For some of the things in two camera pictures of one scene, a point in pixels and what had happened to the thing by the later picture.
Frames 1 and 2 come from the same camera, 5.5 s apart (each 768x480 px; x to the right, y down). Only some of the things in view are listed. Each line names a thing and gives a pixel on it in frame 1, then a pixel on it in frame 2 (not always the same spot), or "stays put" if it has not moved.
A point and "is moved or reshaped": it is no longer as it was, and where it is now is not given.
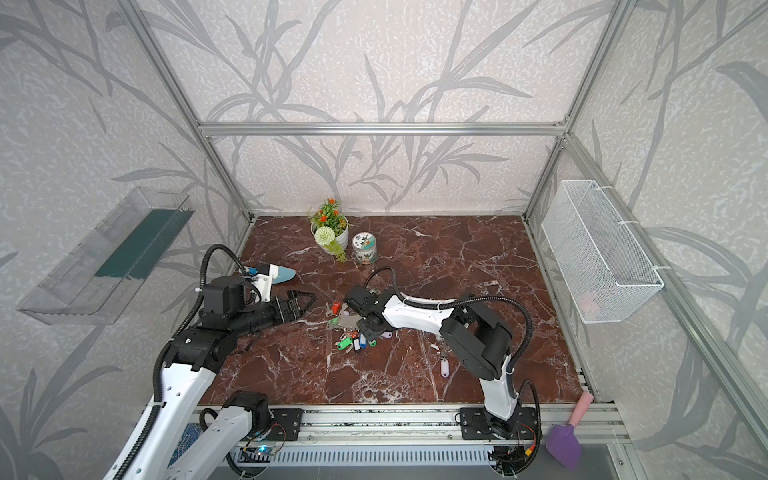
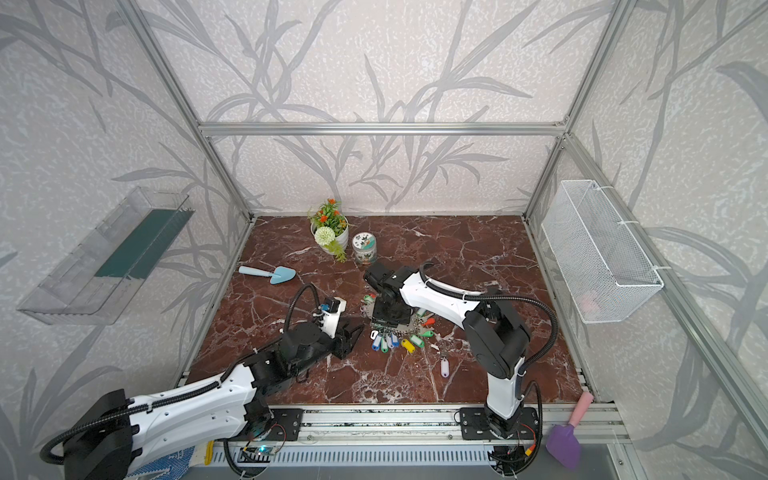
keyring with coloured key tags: x=344 y=320 is moved or reshaped
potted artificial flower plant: x=330 y=229 stays put
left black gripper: x=282 y=308 -> x=342 y=338
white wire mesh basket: x=604 y=272 stays put
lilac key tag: x=445 y=367 stays put
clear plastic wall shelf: x=97 y=278 stays put
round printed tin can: x=364 y=245 stays put
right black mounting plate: x=476 y=423 stays put
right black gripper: x=360 y=310 -> x=387 y=312
